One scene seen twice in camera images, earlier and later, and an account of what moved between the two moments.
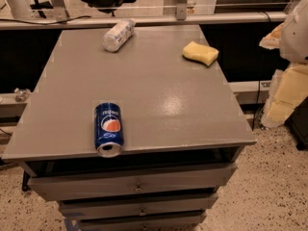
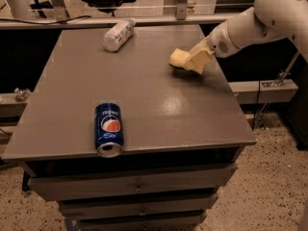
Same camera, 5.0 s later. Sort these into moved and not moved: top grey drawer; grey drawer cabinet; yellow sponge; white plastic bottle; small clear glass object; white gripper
Moved: yellow sponge; white gripper
Not moved: small clear glass object; white plastic bottle; top grey drawer; grey drawer cabinet
